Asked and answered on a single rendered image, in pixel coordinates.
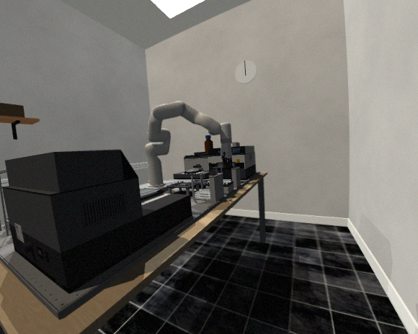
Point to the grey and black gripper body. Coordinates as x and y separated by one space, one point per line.
226 147

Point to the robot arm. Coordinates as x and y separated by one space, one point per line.
156 134

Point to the brown glass bottle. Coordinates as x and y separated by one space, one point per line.
208 145

